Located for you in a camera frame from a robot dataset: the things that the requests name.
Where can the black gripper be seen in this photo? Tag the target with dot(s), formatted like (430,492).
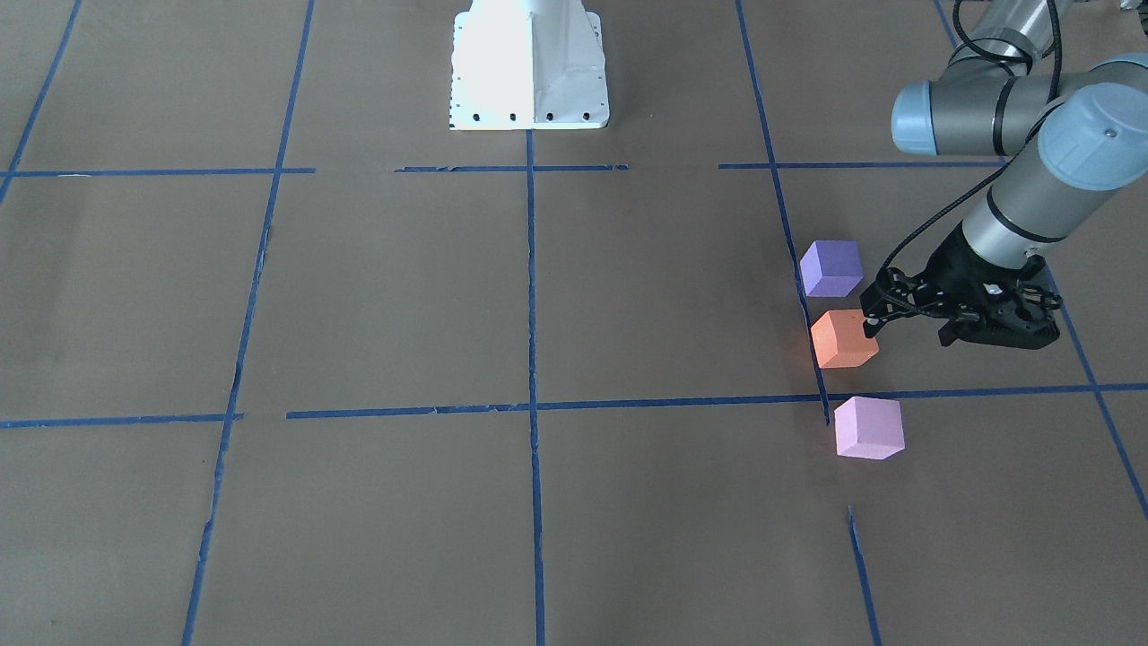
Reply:
(952,272)

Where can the orange foam cube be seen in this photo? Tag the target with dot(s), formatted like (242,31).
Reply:
(839,340)

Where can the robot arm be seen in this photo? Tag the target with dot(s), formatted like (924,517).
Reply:
(1070,143)

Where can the pink foam cube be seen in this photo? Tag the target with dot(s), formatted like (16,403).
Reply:
(869,428)

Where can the purple foam cube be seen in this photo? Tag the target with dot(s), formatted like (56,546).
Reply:
(831,268)

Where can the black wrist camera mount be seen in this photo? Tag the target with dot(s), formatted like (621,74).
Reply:
(893,295)

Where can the white pedestal column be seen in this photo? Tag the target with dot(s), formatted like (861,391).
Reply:
(528,65)

